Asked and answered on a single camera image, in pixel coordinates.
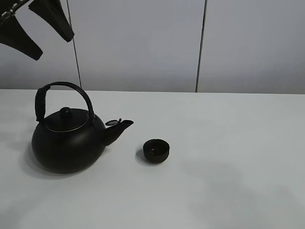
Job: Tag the black round teapot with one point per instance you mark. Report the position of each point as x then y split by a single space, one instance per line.
71 139

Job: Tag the small black teacup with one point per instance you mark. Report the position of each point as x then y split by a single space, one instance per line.
156 150

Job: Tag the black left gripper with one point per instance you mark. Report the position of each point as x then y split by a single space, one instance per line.
13 35

